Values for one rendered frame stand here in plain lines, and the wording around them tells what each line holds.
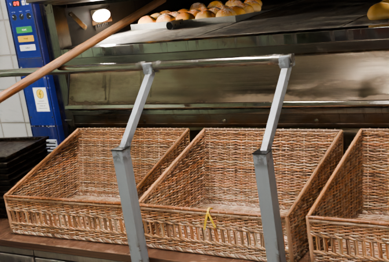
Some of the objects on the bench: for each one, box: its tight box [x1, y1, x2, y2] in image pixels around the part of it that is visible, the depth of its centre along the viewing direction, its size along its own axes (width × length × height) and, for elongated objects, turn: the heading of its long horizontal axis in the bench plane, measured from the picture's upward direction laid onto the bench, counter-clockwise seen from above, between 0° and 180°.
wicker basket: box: [3, 127, 190, 245], centre depth 272 cm, size 49×56×28 cm
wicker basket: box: [138, 127, 344, 262], centre depth 240 cm, size 49×56×28 cm
